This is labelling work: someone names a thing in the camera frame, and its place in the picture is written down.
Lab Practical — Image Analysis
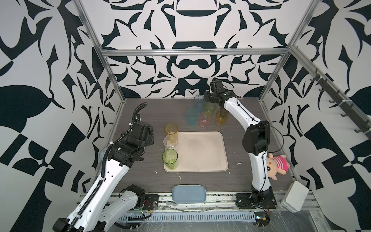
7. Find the teal frosted plastic cup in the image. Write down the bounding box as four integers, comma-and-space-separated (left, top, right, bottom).
186, 108, 199, 126

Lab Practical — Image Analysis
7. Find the black wall hook rack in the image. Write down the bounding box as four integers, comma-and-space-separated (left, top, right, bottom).
309, 69, 371, 140

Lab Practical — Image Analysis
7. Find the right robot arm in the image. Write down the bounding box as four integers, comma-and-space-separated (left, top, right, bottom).
204, 78, 272, 205

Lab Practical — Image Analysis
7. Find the blue grey oval dish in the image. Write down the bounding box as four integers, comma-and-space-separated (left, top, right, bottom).
172, 185, 207, 204

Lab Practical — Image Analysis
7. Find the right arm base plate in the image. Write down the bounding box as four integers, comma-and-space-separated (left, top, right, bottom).
235, 193, 277, 209

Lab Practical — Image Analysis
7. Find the left black corrugated cable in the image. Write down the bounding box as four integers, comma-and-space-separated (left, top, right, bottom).
65, 102, 148, 232

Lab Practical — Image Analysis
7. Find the small green plastic cup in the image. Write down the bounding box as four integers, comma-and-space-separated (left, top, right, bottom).
204, 102, 216, 115

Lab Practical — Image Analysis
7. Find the tall green plastic cup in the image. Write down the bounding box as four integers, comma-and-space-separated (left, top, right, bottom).
162, 149, 178, 170

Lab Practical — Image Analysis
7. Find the grey smoked plastic cup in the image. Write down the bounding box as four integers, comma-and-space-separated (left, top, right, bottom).
220, 106, 229, 115

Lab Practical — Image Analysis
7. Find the blue clear plastic cup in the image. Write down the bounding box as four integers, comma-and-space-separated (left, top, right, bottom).
194, 94, 204, 114

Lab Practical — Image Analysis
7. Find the cartoon face plush toy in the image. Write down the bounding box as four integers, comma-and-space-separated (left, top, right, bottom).
267, 153, 290, 180

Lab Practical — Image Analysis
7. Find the yellow plastic cup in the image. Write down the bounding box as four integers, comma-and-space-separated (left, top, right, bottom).
216, 110, 229, 126

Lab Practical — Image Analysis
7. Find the beige plastic tray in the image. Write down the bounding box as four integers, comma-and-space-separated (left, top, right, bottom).
164, 131, 229, 173

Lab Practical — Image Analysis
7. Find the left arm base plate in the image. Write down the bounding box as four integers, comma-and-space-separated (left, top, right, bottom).
133, 194, 159, 211

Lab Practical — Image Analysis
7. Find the amber plastic cup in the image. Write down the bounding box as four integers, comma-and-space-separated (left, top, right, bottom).
164, 123, 179, 142

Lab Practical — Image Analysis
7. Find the white slotted cable duct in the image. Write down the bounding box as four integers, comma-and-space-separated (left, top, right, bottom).
118, 211, 256, 223

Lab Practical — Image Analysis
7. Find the white rectangular box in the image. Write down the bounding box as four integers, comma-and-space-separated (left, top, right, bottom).
281, 181, 309, 213

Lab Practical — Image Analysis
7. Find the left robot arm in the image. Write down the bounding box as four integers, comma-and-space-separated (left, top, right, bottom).
53, 121, 154, 232

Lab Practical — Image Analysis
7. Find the pink plastic cup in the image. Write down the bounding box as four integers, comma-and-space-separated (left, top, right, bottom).
199, 112, 212, 128

